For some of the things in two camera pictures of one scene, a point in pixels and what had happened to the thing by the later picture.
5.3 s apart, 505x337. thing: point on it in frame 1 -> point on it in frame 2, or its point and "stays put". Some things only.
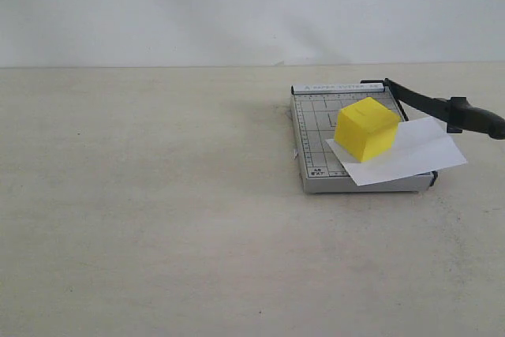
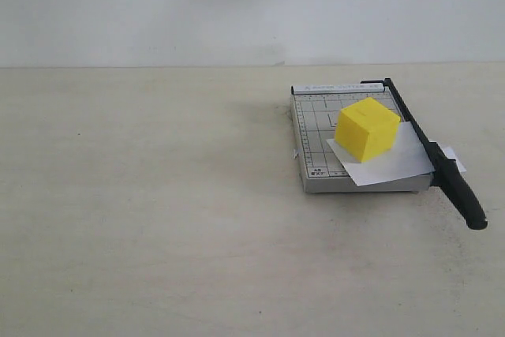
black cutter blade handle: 456,112 -> 447,174
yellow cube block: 366,129 stays put
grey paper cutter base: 314,110 stays put
